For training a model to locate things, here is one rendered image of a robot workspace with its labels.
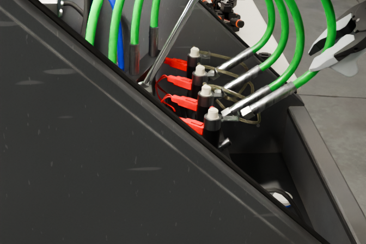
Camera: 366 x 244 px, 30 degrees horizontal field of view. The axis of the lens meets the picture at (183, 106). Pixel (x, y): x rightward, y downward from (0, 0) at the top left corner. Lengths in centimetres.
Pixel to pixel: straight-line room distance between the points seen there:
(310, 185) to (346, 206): 16
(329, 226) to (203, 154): 57
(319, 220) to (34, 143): 72
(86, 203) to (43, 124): 11
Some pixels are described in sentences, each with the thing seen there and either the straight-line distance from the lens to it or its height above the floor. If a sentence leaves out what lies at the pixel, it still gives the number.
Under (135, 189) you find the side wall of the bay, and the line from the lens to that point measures 74.
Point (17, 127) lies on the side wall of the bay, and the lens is 70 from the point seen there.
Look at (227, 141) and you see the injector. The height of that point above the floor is 106.
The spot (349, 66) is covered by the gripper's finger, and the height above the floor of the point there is 121.
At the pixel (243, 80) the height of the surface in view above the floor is 109.
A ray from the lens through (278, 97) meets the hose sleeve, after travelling 110.
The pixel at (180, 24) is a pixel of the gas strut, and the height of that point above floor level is 139.
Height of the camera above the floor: 164
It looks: 29 degrees down
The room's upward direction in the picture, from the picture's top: 3 degrees clockwise
